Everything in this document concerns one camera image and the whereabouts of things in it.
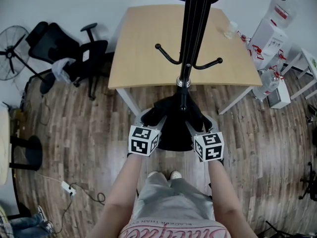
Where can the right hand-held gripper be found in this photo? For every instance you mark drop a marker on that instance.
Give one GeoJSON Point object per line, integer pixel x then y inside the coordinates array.
{"type": "Point", "coordinates": [210, 147]}

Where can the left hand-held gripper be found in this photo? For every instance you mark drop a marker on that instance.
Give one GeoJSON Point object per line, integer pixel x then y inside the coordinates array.
{"type": "Point", "coordinates": [140, 142]}

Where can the black backpack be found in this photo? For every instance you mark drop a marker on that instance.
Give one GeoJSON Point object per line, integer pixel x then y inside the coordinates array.
{"type": "Point", "coordinates": [173, 130]}

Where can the black coat stand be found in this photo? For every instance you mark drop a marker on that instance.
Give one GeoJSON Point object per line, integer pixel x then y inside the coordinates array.
{"type": "Point", "coordinates": [193, 33]}

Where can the person's right forearm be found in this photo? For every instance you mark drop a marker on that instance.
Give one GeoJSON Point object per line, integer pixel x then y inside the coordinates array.
{"type": "Point", "coordinates": [226, 197]}

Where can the person's left forearm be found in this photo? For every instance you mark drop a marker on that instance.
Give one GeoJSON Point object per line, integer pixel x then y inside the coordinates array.
{"type": "Point", "coordinates": [119, 195]}

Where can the person's white shoe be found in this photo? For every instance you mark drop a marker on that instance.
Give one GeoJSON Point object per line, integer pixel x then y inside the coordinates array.
{"type": "Point", "coordinates": [176, 175]}

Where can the light wooden table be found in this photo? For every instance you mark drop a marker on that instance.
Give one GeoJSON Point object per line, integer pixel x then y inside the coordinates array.
{"type": "Point", "coordinates": [143, 48]}

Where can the person's grey trousers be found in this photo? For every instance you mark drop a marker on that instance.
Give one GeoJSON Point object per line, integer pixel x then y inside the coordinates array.
{"type": "Point", "coordinates": [171, 197]}

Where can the clear water jug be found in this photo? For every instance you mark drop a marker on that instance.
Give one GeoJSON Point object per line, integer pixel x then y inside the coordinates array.
{"type": "Point", "coordinates": [268, 84]}
{"type": "Point", "coordinates": [244, 37]}
{"type": "Point", "coordinates": [280, 59]}
{"type": "Point", "coordinates": [256, 53]}

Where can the white box appliance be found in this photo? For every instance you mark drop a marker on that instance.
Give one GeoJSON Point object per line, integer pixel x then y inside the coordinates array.
{"type": "Point", "coordinates": [280, 97]}

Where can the grey cloth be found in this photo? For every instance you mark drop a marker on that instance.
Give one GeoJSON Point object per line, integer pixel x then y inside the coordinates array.
{"type": "Point", "coordinates": [62, 69]}

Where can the person's pink shirt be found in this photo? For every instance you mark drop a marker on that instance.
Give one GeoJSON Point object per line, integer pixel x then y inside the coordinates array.
{"type": "Point", "coordinates": [173, 229]}

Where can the white power strip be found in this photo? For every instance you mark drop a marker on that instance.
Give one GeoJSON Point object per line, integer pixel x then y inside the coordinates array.
{"type": "Point", "coordinates": [68, 188]}

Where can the white water dispenser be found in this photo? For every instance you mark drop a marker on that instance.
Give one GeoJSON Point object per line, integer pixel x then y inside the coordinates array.
{"type": "Point", "coordinates": [268, 41]}

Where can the black equipment pile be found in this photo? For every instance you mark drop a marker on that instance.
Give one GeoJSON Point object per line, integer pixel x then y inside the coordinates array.
{"type": "Point", "coordinates": [312, 114]}

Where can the small white table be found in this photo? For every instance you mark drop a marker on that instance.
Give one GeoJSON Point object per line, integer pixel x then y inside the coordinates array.
{"type": "Point", "coordinates": [303, 63]}

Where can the black tripod stand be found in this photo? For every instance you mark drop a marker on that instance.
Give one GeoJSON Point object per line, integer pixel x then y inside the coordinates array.
{"type": "Point", "coordinates": [309, 182]}

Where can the black stool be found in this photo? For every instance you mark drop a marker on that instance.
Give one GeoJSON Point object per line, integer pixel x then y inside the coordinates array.
{"type": "Point", "coordinates": [31, 152]}

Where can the black office chair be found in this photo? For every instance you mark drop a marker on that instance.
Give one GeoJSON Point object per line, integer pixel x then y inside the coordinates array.
{"type": "Point", "coordinates": [52, 41]}

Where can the black folding chair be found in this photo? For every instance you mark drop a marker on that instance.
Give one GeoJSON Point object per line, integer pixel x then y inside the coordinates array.
{"type": "Point", "coordinates": [280, 230]}

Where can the green item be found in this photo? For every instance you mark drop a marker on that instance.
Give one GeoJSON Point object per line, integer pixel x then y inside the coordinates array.
{"type": "Point", "coordinates": [315, 62]}

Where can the large clear dispenser bottle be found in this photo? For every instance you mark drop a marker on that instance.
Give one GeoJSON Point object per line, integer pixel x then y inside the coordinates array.
{"type": "Point", "coordinates": [282, 11]}

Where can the black standing fan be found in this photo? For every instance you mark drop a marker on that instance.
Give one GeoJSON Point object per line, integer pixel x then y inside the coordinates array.
{"type": "Point", "coordinates": [11, 54]}

